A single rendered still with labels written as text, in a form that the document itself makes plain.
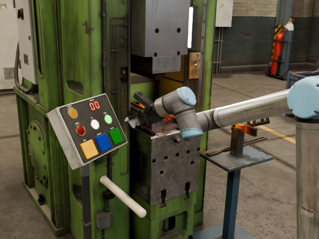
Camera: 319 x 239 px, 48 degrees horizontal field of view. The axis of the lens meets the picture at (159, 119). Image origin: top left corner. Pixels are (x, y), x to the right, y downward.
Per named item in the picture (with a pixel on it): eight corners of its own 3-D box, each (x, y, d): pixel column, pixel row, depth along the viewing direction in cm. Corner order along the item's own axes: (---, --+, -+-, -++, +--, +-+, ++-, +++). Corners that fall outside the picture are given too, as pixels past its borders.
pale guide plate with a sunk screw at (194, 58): (199, 78, 236) (201, 52, 231) (189, 79, 231) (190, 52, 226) (197, 77, 238) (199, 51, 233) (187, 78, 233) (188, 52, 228)
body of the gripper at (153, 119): (140, 129, 164) (160, 120, 157) (132, 112, 163) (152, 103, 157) (149, 124, 170) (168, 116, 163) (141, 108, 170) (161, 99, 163)
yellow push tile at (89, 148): (98, 153, 164) (91, 138, 163) (87, 159, 158) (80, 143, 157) (96, 154, 165) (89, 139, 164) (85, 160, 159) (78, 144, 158)
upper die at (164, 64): (180, 71, 210) (181, 55, 207) (152, 74, 199) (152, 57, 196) (142, 61, 243) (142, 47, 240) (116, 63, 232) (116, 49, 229)
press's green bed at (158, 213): (193, 249, 252) (197, 190, 238) (149, 269, 231) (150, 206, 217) (150, 213, 295) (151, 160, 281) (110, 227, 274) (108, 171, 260)
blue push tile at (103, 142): (112, 147, 172) (105, 132, 172) (102, 151, 166) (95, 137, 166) (109, 148, 173) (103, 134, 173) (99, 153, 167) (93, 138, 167)
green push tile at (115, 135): (123, 140, 180) (118, 127, 180) (115, 145, 174) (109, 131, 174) (121, 141, 181) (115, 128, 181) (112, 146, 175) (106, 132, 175)
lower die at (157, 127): (178, 128, 221) (178, 114, 218) (151, 133, 210) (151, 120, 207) (142, 111, 254) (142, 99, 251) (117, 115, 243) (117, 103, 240)
